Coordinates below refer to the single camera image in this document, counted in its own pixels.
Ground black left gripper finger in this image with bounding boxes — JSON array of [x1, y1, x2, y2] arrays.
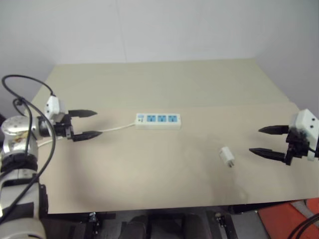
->
[[67, 109, 98, 119], [71, 130, 103, 143]]

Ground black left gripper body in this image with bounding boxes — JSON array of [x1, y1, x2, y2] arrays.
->
[[52, 113, 74, 140]]

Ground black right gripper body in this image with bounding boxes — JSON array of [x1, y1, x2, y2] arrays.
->
[[285, 126, 311, 166]]

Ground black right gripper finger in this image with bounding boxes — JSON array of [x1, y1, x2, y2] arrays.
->
[[258, 124, 291, 135], [248, 147, 287, 163]]

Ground white plug adapter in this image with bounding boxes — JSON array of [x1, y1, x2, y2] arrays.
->
[[218, 146, 235, 169]]

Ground white power strip blue sockets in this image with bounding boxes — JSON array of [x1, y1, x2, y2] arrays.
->
[[135, 113, 182, 131]]

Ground orange box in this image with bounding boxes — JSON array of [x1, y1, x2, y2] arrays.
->
[[256, 198, 319, 239]]

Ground black table clamp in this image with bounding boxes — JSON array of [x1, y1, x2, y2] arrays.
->
[[86, 211, 100, 236], [214, 211, 229, 229]]

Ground white power strip cord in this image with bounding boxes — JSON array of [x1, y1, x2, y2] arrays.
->
[[36, 123, 137, 148]]

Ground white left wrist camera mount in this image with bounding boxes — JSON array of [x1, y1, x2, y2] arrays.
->
[[44, 95, 66, 124]]

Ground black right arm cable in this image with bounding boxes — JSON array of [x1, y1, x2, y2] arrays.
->
[[294, 213, 319, 239]]

